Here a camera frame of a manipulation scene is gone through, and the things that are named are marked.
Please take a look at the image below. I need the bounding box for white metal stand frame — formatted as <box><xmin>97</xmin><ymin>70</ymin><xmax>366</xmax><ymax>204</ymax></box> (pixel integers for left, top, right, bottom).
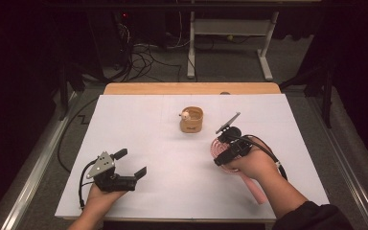
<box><xmin>186</xmin><ymin>11</ymin><xmax>274</xmax><ymax>81</ymax></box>

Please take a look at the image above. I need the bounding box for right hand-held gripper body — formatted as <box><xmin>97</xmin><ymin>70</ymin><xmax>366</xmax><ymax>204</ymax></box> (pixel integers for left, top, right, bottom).
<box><xmin>215</xmin><ymin>111</ymin><xmax>254</xmax><ymax>162</ymax></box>

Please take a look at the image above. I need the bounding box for metal floor rail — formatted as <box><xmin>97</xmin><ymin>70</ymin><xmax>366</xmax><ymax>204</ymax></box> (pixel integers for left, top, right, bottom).
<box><xmin>306</xmin><ymin>95</ymin><xmax>368</xmax><ymax>230</ymax></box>
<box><xmin>0</xmin><ymin>90</ymin><xmax>81</xmax><ymax>230</ymax></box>

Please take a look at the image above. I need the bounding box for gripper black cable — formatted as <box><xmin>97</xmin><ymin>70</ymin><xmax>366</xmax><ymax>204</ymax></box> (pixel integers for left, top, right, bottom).
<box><xmin>229</xmin><ymin>133</ymin><xmax>288</xmax><ymax>182</ymax></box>
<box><xmin>78</xmin><ymin>159</ymin><xmax>99</xmax><ymax>211</ymax></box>

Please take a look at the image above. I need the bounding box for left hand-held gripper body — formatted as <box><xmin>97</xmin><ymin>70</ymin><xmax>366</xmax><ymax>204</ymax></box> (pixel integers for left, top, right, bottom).
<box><xmin>85</xmin><ymin>150</ymin><xmax>138</xmax><ymax>194</ymax></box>

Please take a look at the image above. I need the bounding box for person's left hand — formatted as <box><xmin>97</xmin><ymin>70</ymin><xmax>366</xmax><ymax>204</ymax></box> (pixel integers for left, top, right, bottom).
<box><xmin>84</xmin><ymin>183</ymin><xmax>127</xmax><ymax>213</ymax></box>

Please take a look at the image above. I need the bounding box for black computer tower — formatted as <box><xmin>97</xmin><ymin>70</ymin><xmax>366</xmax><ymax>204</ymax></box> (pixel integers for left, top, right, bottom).
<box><xmin>85</xmin><ymin>9</ymin><xmax>132</xmax><ymax>72</ymax></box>

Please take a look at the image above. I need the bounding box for dark metal stand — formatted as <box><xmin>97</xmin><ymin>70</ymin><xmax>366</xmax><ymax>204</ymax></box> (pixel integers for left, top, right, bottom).
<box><xmin>57</xmin><ymin>63</ymin><xmax>87</xmax><ymax>122</ymax></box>
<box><xmin>279</xmin><ymin>63</ymin><xmax>337</xmax><ymax>129</ymax></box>

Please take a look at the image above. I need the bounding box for pink hairbrush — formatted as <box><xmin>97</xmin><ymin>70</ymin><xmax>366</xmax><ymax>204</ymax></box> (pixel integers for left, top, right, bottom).
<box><xmin>210</xmin><ymin>136</ymin><xmax>268</xmax><ymax>205</ymax></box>

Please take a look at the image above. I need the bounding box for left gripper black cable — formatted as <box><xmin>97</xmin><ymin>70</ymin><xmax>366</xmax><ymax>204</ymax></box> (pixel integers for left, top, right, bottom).
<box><xmin>78</xmin><ymin>159</ymin><xmax>99</xmax><ymax>211</ymax></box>

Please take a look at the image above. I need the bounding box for long black floor cable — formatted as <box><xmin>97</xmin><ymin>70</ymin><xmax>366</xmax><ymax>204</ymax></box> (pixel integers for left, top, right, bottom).
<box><xmin>57</xmin><ymin>97</ymin><xmax>100</xmax><ymax>174</ymax></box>

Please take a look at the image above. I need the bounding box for wooden table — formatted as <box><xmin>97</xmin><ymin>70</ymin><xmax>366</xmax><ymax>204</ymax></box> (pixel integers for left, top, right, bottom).
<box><xmin>62</xmin><ymin>81</ymin><xmax>282</xmax><ymax>225</ymax></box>

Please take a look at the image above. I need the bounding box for bundle of black floor cables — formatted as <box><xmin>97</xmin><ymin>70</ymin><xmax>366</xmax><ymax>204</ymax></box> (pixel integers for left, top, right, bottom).
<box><xmin>116</xmin><ymin>37</ymin><xmax>183</xmax><ymax>82</ymax></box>

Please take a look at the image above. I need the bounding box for person's right hand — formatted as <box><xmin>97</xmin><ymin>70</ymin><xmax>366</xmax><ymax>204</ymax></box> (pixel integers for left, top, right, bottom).
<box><xmin>224</xmin><ymin>136</ymin><xmax>281</xmax><ymax>181</ymax></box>

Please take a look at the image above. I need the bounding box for person's black sleeve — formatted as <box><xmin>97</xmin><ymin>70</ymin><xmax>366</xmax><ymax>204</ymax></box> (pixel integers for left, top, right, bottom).
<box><xmin>271</xmin><ymin>200</ymin><xmax>357</xmax><ymax>230</ymax></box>

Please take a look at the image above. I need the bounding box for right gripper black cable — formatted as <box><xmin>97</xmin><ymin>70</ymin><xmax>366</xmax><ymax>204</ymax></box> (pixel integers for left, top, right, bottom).
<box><xmin>229</xmin><ymin>133</ymin><xmax>288</xmax><ymax>182</ymax></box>

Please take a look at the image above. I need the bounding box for tan cup with small figure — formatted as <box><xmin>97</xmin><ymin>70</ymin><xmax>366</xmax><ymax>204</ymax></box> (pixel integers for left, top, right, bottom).
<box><xmin>178</xmin><ymin>105</ymin><xmax>204</xmax><ymax>134</ymax></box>

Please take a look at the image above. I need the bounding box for white table board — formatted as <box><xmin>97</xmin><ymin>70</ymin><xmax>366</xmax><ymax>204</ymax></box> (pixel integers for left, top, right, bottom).
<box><xmin>55</xmin><ymin>93</ymin><xmax>331</xmax><ymax>222</ymax></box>

